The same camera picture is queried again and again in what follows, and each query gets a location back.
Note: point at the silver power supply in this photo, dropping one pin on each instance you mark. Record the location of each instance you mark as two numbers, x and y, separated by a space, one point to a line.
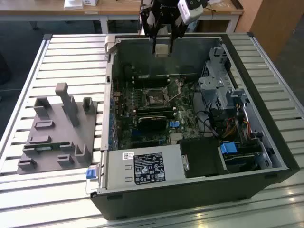
114 171

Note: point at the black graphics card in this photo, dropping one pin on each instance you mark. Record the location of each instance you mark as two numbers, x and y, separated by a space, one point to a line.
152 123

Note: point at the metal locking lever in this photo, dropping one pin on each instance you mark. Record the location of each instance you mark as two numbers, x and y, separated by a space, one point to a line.
175 97

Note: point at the blue disk carrier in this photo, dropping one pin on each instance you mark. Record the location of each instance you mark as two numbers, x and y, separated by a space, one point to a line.
228 149

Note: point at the blue case latch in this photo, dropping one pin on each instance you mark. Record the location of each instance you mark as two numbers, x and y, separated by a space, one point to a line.
91 173

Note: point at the black RAM slot bank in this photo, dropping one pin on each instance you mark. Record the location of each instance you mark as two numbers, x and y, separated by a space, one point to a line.
152 82
154 111

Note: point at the blue board connector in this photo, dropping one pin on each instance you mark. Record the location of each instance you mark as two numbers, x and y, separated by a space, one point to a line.
173 124

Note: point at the wooden desk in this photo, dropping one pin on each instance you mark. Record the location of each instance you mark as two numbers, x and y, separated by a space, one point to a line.
114 10

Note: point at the silver chipset heatsink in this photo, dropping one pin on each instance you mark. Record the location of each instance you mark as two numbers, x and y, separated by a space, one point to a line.
177 138

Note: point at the grey parts rack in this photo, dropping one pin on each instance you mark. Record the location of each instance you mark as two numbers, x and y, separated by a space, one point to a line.
59 133

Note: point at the CPU socket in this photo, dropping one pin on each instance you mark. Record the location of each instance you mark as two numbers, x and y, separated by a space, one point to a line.
154 98

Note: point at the green motherboard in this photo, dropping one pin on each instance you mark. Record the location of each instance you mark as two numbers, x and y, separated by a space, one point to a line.
187 121

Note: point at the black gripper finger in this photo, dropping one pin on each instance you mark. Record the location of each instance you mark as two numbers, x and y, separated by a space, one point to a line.
171 42
156 45

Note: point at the silver CPU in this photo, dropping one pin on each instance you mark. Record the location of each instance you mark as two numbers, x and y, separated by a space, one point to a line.
162 51

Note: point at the silver drive cage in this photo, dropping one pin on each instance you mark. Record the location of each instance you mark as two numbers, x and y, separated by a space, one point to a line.
209 92

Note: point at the wooden cabinet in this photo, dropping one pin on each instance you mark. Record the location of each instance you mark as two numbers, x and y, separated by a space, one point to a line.
273 23

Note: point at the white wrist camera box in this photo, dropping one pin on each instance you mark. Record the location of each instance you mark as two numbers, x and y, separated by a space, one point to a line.
190 13

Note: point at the black PC case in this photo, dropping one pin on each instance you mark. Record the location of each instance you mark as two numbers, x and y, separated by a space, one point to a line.
166 202

